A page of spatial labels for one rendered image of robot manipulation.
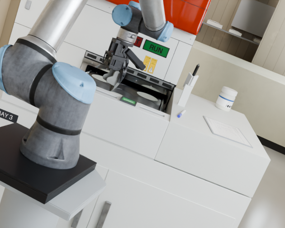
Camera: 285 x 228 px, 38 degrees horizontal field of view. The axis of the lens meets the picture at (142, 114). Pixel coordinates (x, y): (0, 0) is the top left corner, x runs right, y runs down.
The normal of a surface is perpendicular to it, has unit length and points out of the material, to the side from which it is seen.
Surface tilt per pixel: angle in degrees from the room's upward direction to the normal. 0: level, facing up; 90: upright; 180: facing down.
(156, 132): 90
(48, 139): 72
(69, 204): 0
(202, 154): 90
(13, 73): 77
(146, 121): 90
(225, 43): 90
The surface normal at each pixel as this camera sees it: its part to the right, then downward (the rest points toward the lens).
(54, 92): -0.33, 0.06
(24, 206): -0.11, 0.23
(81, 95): 0.58, 0.38
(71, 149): 0.81, 0.14
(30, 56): 0.26, -0.10
